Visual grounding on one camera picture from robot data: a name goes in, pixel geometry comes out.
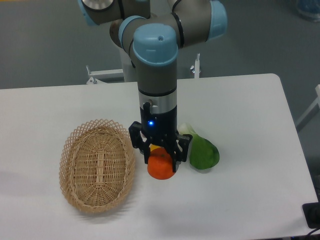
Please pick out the orange fruit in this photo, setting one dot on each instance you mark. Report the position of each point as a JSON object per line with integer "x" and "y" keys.
{"x": 160, "y": 164}

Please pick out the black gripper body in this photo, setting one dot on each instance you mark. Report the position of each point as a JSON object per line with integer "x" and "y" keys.
{"x": 159, "y": 128}

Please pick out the green bok choy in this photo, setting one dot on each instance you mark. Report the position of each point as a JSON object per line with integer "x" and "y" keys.
{"x": 203, "y": 154}

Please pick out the blue object in background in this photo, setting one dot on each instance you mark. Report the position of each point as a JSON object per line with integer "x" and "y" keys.
{"x": 308, "y": 9}

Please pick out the oval wicker basket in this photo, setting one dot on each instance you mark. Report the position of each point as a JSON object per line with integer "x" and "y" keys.
{"x": 97, "y": 166}

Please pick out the white frame at right edge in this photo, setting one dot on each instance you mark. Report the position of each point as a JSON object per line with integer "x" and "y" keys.
{"x": 311, "y": 111}

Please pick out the black device at table corner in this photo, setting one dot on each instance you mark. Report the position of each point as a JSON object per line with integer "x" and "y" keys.
{"x": 312, "y": 214}

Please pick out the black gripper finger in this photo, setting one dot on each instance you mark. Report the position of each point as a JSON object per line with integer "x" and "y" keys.
{"x": 177, "y": 146}
{"x": 139, "y": 140}

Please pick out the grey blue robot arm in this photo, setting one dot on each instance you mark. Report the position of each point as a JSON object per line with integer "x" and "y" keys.
{"x": 152, "y": 44}

